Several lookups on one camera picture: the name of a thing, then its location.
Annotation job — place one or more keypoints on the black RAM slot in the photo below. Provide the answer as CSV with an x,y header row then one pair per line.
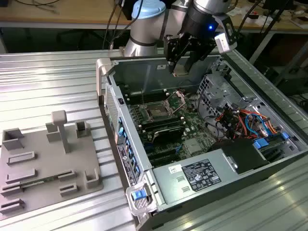
x,y
154,91
163,127
154,97
154,94
163,124
163,120

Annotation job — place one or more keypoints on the CPU socket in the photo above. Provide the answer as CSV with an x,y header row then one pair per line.
x,y
156,113

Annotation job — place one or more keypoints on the blue slot cover tab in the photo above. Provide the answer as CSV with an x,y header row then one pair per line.
x,y
137,172
120,121
135,163
131,153
127,144
121,133

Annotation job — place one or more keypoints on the silver CPU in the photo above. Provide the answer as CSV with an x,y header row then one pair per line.
x,y
181,71

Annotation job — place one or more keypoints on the black plastic fan shroud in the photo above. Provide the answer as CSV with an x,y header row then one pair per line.
x,y
243,154

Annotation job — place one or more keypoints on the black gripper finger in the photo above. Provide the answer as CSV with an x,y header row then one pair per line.
x,y
172,51
201,54

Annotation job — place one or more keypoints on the white paper sheet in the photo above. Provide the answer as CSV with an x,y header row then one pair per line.
x,y
237,10

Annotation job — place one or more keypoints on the silver chipset heatsink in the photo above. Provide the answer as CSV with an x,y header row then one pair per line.
x,y
192,146

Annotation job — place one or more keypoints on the grey case latch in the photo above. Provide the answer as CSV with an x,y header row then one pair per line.
x,y
142,207

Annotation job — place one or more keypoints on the grey open PC case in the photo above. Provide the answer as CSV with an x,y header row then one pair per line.
x,y
134,72

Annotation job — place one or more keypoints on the black graphics card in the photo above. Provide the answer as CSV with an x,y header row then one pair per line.
x,y
168,134

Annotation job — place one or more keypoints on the blue plastic clip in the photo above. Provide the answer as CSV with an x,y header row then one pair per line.
x,y
285,136

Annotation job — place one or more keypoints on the black desktop device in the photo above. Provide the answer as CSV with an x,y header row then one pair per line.
x,y
126,9

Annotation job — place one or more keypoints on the grey metal drive cage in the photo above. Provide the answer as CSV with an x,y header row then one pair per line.
x,y
216,93

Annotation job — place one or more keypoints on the blue disk carrier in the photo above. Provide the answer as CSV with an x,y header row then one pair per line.
x,y
261,144

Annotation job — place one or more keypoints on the small white box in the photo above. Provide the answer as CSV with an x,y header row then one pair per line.
x,y
260,21

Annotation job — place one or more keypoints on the small cardboard box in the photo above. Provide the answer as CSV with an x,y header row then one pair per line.
x,y
299,21

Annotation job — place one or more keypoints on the green RAM stick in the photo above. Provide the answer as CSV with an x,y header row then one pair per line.
x,y
38,181

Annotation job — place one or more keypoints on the grey power supply unit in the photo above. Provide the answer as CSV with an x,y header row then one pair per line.
x,y
168,187

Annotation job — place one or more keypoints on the wooden desk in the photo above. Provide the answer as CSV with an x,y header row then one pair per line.
x,y
72,14

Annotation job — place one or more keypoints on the green motherboard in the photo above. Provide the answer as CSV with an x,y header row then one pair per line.
x,y
192,125

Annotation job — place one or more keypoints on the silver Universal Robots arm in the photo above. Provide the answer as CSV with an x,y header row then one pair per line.
x,y
144,41

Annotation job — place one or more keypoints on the black expansion slot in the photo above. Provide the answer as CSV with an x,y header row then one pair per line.
x,y
164,160
162,153

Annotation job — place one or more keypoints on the grey parts rack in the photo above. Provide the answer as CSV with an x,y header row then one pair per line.
x,y
48,163

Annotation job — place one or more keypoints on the blue latch button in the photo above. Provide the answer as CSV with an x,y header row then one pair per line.
x,y
137,195

